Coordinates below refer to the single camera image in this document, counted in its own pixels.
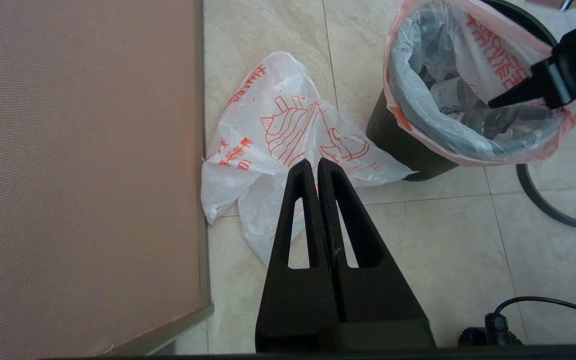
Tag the black trash bin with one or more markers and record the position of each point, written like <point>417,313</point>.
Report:
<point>398,150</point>

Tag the pink fabric partition panel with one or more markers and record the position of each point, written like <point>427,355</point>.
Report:
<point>68,150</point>

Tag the white red-printed plastic bag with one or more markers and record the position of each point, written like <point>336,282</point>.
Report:
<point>268,125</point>

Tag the clear plastic bottle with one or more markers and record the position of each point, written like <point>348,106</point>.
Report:
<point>448,92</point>

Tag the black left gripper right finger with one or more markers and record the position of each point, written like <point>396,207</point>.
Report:
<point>378,305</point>

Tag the red-printed trash bag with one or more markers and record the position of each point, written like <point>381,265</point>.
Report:
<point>493,50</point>

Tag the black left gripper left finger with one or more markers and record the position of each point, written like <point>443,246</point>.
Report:
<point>293,300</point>

